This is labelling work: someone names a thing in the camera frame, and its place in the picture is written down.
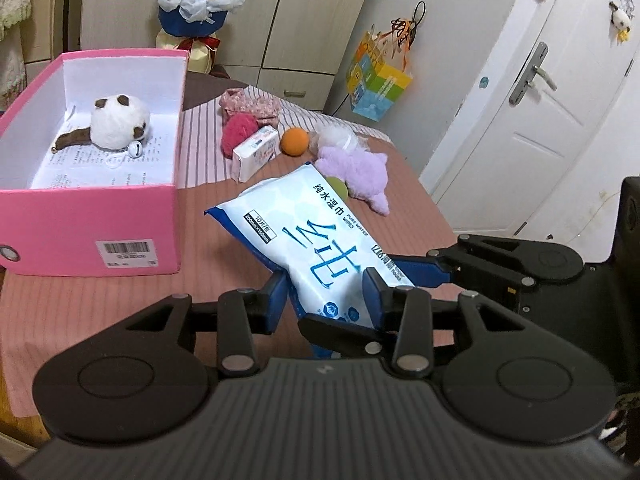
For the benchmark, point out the white brown plush cat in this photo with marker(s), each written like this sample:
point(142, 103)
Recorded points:
point(117, 122)

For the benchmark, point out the printed paper sheet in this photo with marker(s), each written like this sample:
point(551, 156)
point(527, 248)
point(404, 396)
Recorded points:
point(100, 172)

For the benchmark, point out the small plush duck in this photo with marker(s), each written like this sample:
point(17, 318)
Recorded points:
point(621, 21)

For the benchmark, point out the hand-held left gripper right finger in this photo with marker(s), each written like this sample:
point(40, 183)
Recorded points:
point(372, 300)

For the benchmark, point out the pink fluffy pompom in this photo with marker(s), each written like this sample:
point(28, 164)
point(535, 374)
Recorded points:
point(237, 132)

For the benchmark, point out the white door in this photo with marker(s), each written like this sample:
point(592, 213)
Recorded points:
point(575, 60)

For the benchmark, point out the yellow blue flower bouquet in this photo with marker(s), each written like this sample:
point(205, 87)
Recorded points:
point(195, 10)

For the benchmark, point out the small white tissue pack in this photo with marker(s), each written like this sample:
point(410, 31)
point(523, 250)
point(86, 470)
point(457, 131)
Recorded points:
point(255, 152)

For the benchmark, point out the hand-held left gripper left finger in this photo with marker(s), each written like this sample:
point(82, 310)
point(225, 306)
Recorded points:
point(280, 305)

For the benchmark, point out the purple plush toy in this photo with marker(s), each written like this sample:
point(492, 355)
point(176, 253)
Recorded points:
point(357, 172)

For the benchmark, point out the pink cardboard box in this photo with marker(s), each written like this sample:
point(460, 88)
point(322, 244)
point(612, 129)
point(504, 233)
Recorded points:
point(75, 225)

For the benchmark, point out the cream quilted hanging blanket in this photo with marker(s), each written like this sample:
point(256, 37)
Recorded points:
point(10, 0)

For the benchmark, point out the orange soft ball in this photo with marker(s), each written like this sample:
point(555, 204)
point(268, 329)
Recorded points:
point(294, 141)

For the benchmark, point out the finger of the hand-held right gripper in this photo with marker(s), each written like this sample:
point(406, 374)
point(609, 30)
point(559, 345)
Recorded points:
point(340, 332)
point(420, 270)

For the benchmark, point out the yellow-green soft ball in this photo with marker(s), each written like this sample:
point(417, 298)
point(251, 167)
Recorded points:
point(341, 186)

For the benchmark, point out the blue white wet wipes pack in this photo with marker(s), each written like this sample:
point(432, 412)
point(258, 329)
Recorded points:
point(300, 230)

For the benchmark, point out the dark suitcase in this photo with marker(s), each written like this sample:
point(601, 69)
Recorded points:
point(218, 71)

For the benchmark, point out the white fluffy bath puff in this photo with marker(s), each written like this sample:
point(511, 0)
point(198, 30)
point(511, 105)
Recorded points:
point(332, 135)

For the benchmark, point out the colourful paper gift bag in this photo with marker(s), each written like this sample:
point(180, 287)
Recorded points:
point(380, 85)

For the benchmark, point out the beige wardrobe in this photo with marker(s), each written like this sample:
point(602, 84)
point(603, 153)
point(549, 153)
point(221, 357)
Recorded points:
point(300, 20)

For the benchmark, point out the pink floral fabric pouch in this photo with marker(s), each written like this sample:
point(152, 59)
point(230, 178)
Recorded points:
point(250, 102)

